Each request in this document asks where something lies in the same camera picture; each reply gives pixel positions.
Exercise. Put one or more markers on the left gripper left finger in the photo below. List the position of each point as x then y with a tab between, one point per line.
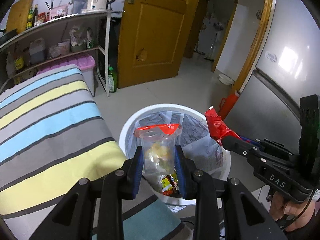
73	216

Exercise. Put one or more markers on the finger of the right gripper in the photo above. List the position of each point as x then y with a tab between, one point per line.
269	147
248	150

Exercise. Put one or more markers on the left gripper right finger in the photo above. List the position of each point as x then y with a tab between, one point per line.
244	217

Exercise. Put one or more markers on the red snack wrapper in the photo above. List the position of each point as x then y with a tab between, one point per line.
217	128

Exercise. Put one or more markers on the clear plastic cup red lid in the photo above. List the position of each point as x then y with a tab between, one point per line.
158	146

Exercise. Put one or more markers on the yellow snack bag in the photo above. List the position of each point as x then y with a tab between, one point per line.
170	186

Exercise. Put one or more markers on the white trash bin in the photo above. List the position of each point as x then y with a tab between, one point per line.
155	182

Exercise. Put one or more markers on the person's right hand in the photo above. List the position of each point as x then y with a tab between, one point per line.
278	209

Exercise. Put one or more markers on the red dustpan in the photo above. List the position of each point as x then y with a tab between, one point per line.
226	104

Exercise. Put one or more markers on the translucent bin liner bag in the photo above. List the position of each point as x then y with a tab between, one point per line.
195	140

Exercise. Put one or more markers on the white basin on floor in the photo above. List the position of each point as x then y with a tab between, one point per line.
226	80

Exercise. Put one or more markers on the silver refrigerator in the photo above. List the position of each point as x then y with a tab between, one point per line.
287	70

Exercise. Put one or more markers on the striped tablecloth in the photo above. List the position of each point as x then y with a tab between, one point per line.
52	135

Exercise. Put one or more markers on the green plastic bottle on floor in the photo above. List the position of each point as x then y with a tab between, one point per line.
112	80

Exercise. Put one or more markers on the pink lidded storage box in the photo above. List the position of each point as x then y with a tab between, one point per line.
85	62

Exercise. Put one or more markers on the yellow wooden door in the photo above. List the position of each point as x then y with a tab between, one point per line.
153	36

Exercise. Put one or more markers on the yellow label oil bottle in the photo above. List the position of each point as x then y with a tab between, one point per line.
18	58

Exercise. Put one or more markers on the grey plastic jerrycan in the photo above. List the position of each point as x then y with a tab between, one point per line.
37	51

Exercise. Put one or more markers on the green glass oil bottle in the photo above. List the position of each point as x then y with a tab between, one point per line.
30	18

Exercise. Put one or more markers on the red lidded jar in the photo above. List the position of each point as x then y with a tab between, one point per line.
41	18

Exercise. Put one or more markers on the pink utensil holder box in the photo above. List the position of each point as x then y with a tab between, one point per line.
58	12

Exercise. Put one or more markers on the wooden cutting board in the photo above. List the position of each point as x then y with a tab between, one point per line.
18	16

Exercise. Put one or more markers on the dark sauce bottle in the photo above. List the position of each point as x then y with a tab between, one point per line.
35	14

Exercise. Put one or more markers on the clear plastic storage container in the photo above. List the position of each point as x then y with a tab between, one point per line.
78	6

